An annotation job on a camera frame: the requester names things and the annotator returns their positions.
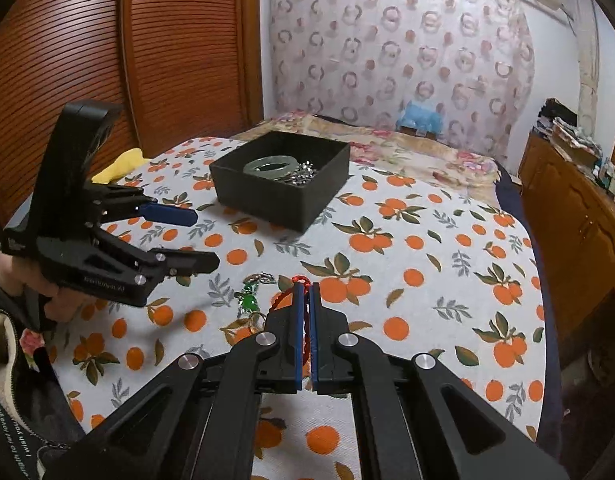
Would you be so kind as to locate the black square box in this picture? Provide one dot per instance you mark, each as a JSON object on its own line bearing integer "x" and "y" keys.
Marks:
{"x": 267, "y": 200}

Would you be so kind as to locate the pale green jade bangle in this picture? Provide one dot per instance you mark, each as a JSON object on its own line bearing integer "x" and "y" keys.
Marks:
{"x": 267, "y": 165}

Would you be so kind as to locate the person's left hand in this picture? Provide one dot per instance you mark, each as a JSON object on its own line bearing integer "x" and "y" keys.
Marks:
{"x": 62, "y": 302}

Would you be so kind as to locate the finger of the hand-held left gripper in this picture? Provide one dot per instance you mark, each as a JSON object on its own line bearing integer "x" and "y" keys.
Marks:
{"x": 192, "y": 262}
{"x": 170, "y": 214}

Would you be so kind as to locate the wooden cabinet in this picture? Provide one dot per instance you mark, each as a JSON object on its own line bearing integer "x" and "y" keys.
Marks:
{"x": 572, "y": 220}

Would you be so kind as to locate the stack of folded clothes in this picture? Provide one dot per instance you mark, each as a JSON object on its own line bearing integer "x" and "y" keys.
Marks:
{"x": 567, "y": 130}

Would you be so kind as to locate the row of cosmetic bottles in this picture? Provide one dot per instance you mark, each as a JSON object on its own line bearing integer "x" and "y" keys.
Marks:
{"x": 612, "y": 175}

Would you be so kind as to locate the person's black jacket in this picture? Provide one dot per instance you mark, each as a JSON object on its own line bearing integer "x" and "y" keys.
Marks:
{"x": 22, "y": 410}

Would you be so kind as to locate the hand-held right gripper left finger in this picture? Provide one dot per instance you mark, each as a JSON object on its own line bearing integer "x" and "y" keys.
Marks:
{"x": 300, "y": 335}

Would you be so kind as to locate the floral bedsheet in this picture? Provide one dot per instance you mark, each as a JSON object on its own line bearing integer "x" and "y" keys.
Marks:
{"x": 412, "y": 155}

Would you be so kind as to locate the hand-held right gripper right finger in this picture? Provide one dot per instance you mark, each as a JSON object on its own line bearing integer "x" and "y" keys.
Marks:
{"x": 316, "y": 335}

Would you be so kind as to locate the tied beige curtain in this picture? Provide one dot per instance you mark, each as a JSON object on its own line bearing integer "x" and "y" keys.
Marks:
{"x": 585, "y": 60}

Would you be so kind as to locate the blue plush toy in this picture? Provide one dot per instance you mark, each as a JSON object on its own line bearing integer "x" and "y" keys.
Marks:
{"x": 420, "y": 117}

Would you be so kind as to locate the circle pattern curtain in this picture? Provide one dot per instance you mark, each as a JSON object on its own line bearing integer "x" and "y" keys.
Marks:
{"x": 387, "y": 50}

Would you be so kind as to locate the yellow cloth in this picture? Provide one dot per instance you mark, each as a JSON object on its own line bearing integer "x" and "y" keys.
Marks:
{"x": 119, "y": 165}

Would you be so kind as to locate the brown louvered wardrobe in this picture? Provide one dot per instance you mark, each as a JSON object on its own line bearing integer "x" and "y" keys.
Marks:
{"x": 112, "y": 60}

